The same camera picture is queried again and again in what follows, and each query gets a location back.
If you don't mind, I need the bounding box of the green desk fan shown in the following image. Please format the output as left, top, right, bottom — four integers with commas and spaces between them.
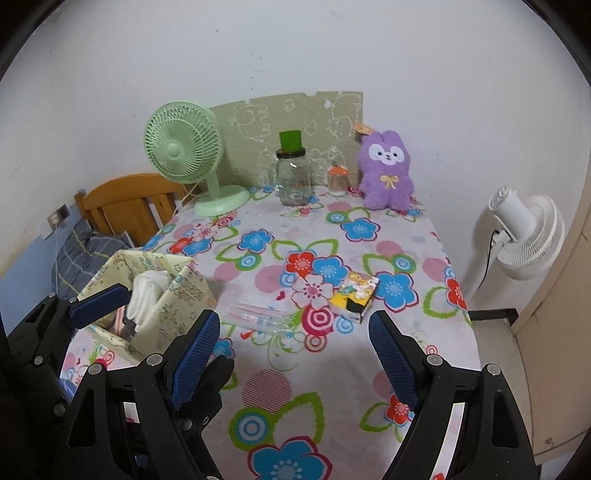
144, 102, 250, 217

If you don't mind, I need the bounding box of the floral tablecloth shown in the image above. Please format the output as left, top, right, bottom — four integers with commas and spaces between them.
60, 185, 478, 480

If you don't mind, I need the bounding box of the small jar with orange lid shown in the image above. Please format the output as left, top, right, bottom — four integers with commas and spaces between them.
328, 165, 349, 197

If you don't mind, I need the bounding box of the white standing fan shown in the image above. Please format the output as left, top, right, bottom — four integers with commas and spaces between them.
488, 186, 565, 281

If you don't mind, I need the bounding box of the patterned fabric storage box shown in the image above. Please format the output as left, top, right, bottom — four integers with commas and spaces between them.
76, 250, 218, 365

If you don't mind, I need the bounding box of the purple plush rabbit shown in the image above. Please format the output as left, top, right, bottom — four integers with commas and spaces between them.
358, 129, 415, 210

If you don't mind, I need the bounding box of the blue plaid pillow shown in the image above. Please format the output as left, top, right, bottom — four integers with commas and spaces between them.
51, 219, 139, 301

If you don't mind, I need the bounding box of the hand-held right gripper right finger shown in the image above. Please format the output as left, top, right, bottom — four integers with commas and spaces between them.
368, 310, 540, 480

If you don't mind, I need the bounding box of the clear plastic packet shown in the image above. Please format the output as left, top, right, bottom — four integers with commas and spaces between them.
226, 300, 296, 335

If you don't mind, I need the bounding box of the white desk fan cable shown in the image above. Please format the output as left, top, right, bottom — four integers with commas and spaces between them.
178, 184, 205, 208

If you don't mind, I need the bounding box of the green patterned board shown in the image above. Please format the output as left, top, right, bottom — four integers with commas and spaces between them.
210, 91, 364, 188

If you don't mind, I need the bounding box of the black fan cable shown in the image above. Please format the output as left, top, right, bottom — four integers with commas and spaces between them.
477, 231, 498, 290

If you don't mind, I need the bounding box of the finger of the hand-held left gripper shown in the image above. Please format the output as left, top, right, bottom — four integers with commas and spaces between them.
9, 284, 132, 416
174, 355, 236, 435

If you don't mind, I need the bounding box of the white cloth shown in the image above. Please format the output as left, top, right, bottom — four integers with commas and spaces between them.
127, 270, 174, 324

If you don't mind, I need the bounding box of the glass mug jar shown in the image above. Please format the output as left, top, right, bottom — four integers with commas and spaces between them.
269, 148, 309, 207

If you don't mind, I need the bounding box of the wooden chair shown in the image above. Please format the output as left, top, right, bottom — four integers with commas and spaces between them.
75, 174, 204, 247

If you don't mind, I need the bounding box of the yellow printed card box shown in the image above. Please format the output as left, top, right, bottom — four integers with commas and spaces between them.
329, 271, 380, 323

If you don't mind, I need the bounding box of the wall socket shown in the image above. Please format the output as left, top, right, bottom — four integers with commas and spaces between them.
48, 206, 70, 232

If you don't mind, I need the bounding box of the beige wardrobe door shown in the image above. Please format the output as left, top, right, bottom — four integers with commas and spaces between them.
512, 152, 591, 457

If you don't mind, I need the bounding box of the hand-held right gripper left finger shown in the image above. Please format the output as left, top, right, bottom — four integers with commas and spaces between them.
67, 310, 222, 480

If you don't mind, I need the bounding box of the green plastic cup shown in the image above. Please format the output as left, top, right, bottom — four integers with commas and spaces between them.
279, 130, 303, 154

